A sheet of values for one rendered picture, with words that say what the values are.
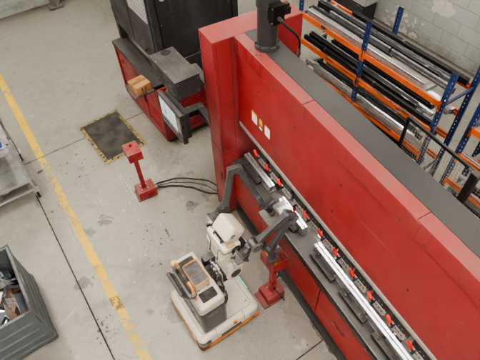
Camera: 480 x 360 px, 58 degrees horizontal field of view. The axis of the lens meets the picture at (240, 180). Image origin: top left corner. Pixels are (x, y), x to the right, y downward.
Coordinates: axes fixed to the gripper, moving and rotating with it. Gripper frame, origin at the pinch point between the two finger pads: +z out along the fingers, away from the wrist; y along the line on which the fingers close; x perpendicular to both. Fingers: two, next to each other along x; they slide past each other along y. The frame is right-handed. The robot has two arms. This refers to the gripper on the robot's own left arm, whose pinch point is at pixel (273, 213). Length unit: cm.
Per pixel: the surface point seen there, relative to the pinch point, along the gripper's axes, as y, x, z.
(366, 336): -124, 2, 17
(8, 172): 253, 222, -47
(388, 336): -134, -12, 14
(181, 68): 115, -24, -94
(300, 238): -26.3, -2.9, 18.5
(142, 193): 158, 118, 36
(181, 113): 100, 4, -70
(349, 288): -90, -10, 12
